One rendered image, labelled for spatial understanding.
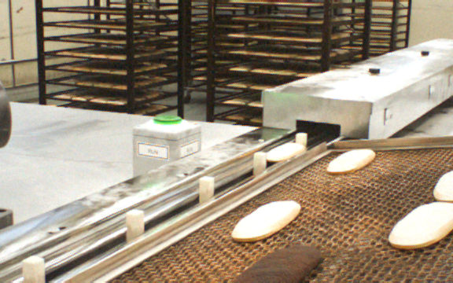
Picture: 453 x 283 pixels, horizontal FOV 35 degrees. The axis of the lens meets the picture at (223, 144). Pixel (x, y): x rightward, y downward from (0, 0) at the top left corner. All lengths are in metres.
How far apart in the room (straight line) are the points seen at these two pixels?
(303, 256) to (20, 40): 6.49
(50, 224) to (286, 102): 0.53
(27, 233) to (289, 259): 0.30
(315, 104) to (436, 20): 6.67
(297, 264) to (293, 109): 0.68
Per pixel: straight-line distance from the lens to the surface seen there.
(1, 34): 6.73
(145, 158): 0.96
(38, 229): 0.69
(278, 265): 0.45
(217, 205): 0.64
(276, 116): 1.13
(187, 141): 0.96
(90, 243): 0.68
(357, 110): 1.08
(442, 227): 0.51
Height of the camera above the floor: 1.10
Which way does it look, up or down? 13 degrees down
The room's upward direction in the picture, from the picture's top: 1 degrees clockwise
